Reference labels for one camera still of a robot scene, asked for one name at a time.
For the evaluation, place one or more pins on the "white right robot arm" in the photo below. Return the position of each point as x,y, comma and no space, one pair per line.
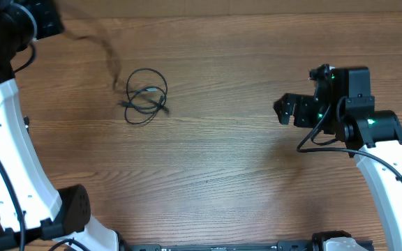
342,118

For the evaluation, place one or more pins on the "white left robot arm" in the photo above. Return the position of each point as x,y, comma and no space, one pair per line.
31,208

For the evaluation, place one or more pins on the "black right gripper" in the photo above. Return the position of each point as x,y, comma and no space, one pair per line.
302,110

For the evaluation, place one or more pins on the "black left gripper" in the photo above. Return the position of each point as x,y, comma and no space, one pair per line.
49,19

